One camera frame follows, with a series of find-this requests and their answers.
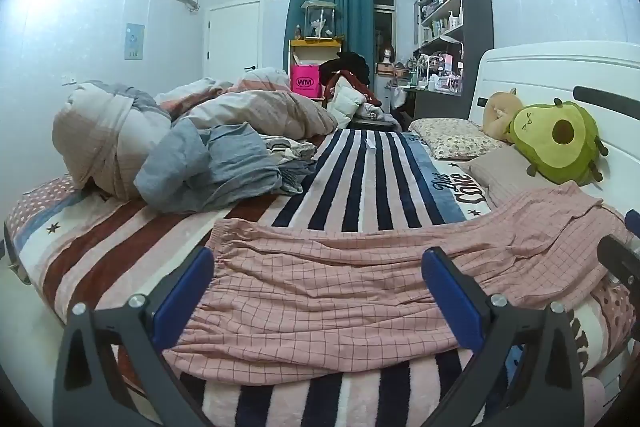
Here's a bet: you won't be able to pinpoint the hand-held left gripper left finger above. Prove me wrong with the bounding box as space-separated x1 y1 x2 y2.
52 247 216 427

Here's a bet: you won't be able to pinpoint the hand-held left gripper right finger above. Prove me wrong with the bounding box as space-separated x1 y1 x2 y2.
421 247 586 427

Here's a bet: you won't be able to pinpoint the pink checked pants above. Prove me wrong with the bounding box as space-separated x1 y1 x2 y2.
162 184 633 383

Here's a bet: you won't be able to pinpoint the green avocado plush toy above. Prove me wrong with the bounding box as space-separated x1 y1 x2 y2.
507 98 609 186

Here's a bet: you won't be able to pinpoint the plain pink pillow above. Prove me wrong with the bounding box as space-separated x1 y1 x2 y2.
460 147 601 208

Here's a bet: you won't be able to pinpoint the grey-blue clothes pile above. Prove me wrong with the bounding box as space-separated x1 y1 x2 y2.
135 122 317 215

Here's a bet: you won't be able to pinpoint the striped fleece blanket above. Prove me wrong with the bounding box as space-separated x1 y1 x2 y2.
10 127 640 427

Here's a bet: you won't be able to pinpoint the floral pillow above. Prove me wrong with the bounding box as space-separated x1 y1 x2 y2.
409 118 511 160

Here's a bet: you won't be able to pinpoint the white bed headboard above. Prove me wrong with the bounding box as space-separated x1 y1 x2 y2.
470 41 640 218

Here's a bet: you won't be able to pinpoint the brown dog plush toy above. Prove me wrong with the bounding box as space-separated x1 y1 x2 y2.
482 89 524 141

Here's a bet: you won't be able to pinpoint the beige patterned cloth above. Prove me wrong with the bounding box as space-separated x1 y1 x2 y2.
260 136 319 160

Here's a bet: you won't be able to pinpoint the pink and white duvet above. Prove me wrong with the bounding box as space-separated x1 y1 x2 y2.
52 67 341 200

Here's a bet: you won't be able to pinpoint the white puffer jacket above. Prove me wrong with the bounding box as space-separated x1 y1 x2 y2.
327 77 369 128

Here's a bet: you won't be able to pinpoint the dark grey bookshelf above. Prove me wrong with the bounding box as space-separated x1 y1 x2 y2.
412 0 494 122

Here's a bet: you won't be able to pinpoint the bright pink bag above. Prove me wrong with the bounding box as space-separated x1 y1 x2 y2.
291 63 322 99

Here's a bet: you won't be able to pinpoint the dark clothes pile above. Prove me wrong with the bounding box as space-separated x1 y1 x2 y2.
320 51 372 90

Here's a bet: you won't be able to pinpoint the white door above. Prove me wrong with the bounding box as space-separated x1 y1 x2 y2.
204 1 262 80

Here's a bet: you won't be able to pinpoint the yellow storage shelf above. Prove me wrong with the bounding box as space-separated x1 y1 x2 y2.
288 38 345 100

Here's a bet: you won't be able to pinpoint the teal curtain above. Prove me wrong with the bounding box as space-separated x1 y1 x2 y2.
282 0 376 80

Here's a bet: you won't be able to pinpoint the glass display case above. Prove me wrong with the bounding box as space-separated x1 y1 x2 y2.
300 0 337 41

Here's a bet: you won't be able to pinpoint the small blue wall poster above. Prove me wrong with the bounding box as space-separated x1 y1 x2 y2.
124 23 146 60

